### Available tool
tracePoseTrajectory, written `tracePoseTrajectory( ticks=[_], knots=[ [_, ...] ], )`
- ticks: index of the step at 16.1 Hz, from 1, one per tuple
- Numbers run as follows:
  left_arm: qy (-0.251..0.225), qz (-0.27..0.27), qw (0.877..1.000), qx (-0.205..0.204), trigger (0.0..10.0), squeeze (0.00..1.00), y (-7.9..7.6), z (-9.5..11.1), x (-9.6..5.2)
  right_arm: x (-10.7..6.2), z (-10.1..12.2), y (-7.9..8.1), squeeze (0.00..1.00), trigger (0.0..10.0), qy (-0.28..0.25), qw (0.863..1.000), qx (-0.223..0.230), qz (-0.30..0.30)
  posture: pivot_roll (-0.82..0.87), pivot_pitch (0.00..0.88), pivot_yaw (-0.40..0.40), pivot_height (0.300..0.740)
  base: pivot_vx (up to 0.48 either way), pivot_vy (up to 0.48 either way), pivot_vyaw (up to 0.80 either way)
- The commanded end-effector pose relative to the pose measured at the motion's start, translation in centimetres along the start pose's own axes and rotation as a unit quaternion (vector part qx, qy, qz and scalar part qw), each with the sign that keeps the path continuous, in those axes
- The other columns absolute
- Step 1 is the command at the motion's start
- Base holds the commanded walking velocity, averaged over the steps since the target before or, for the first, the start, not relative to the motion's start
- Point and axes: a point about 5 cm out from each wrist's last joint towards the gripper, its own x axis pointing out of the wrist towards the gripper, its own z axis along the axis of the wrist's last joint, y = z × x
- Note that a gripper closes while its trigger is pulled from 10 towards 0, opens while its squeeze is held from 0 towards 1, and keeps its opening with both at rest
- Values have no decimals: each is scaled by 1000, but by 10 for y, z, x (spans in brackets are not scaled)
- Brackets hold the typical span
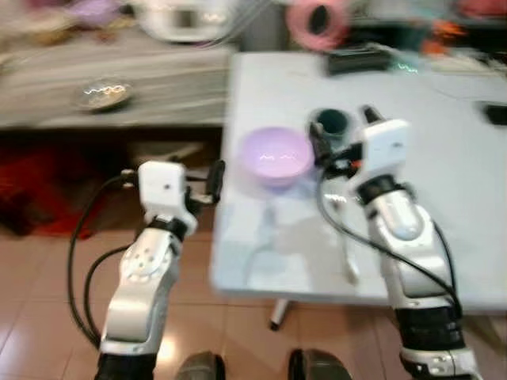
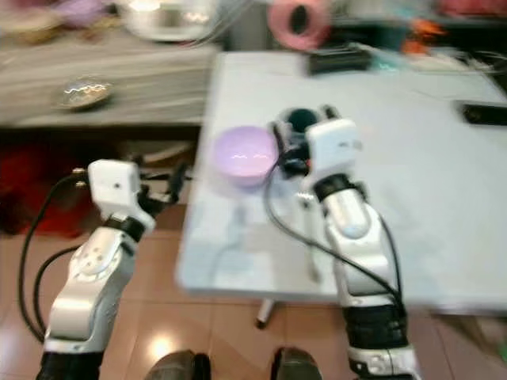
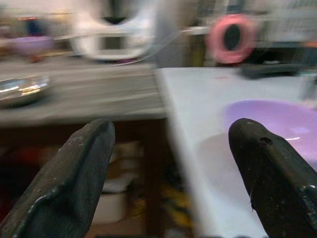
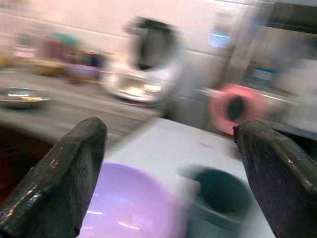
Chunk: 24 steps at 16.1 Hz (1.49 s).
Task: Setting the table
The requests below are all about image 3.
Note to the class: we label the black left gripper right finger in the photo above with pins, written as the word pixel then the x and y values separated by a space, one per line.
pixel 275 178

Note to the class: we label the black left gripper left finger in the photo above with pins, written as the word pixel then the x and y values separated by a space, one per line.
pixel 67 178

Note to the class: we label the purple plastic bowl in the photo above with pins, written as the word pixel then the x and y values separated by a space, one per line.
pixel 282 124

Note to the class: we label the grey workbench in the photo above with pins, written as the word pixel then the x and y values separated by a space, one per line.
pixel 99 94

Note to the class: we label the silver metal plate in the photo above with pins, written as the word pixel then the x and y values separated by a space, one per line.
pixel 21 90

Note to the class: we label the black flat keyboard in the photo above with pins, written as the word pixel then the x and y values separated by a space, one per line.
pixel 271 70

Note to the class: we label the purple plastic basin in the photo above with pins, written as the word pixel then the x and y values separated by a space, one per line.
pixel 31 44

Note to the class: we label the white appliance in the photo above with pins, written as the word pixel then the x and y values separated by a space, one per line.
pixel 112 32

